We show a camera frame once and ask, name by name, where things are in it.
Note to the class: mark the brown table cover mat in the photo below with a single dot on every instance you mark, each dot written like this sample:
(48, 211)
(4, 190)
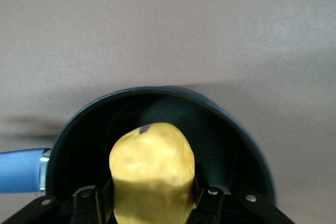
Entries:
(157, 24)

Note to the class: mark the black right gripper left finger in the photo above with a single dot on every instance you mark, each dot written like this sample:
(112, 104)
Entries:
(92, 203)

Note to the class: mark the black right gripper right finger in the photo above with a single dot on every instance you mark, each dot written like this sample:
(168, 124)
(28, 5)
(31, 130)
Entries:
(210, 203)

